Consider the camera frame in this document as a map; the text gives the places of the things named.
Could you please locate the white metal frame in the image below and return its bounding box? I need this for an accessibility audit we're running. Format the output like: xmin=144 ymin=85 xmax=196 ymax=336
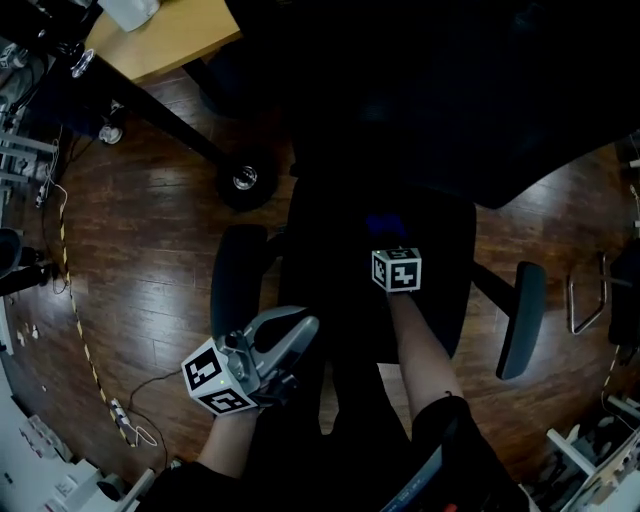
xmin=519 ymin=394 xmax=640 ymax=512

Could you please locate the grey chair armrest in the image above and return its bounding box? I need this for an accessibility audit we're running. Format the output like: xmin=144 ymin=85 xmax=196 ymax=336
xmin=494 ymin=261 xmax=548 ymax=381
xmin=209 ymin=223 xmax=270 ymax=346

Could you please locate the black table leg with wheel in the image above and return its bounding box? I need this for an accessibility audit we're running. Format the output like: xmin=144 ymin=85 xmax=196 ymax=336
xmin=29 ymin=29 xmax=279 ymax=212

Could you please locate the black mesh office chair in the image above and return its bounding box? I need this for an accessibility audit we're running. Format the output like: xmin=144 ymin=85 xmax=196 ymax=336
xmin=219 ymin=0 xmax=640 ymax=321

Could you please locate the person's left hand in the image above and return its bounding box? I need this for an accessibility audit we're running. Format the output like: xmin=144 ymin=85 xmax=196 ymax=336
xmin=257 ymin=373 xmax=302 ymax=409

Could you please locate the person's right forearm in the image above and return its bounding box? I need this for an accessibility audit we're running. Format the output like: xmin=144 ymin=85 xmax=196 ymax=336
xmin=387 ymin=289 xmax=467 ymax=427

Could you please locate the chrome chair frame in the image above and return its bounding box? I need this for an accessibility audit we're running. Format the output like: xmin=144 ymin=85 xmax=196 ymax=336
xmin=567 ymin=251 xmax=610 ymax=336

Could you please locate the white floor cable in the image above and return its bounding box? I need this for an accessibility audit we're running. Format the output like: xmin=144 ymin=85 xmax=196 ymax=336
xmin=33 ymin=138 xmax=70 ymax=211

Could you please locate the person's left forearm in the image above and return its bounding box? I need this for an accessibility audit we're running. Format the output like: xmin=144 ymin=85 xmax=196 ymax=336
xmin=194 ymin=405 xmax=262 ymax=480

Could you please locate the black office chair seat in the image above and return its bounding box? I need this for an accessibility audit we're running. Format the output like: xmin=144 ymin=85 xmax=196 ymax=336
xmin=278 ymin=174 xmax=477 ymax=364

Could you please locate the blue cloth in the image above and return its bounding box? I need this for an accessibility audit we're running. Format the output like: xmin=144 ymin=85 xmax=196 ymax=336
xmin=364 ymin=213 xmax=407 ymax=240

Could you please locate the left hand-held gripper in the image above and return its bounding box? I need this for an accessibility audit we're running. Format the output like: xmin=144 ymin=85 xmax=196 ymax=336
xmin=180 ymin=305 xmax=322 ymax=417

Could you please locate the white power strip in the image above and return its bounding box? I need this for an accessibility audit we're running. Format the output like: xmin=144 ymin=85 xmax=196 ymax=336
xmin=108 ymin=396 xmax=133 ymax=427

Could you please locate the black chair with casters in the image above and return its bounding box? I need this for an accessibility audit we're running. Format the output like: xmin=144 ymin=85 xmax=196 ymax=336
xmin=0 ymin=227 xmax=62 ymax=297

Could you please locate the person with head camera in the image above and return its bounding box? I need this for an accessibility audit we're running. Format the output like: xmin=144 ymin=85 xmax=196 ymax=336
xmin=144 ymin=349 xmax=531 ymax=512

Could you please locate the black chest-mounted device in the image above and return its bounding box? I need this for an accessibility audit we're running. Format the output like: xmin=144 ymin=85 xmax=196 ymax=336
xmin=378 ymin=414 xmax=462 ymax=512

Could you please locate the yellow black striped floor tape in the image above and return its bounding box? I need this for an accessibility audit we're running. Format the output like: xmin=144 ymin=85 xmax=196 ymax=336
xmin=56 ymin=199 xmax=140 ymax=449

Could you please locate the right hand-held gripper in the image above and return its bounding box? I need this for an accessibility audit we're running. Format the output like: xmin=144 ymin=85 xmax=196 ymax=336
xmin=371 ymin=246 xmax=424 ymax=293

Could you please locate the black floor cable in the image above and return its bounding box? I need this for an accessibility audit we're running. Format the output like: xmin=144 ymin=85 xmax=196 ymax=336
xmin=127 ymin=368 xmax=202 ymax=454

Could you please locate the white jug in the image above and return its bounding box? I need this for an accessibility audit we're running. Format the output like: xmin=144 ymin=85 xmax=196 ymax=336
xmin=97 ymin=0 xmax=162 ymax=34

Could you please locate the round wooden table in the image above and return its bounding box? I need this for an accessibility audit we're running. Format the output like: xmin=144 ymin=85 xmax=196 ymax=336
xmin=84 ymin=0 xmax=244 ymax=85

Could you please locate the grey metal shelf rack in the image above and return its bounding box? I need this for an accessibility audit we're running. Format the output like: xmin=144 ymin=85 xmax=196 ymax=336
xmin=0 ymin=39 xmax=60 ymax=202

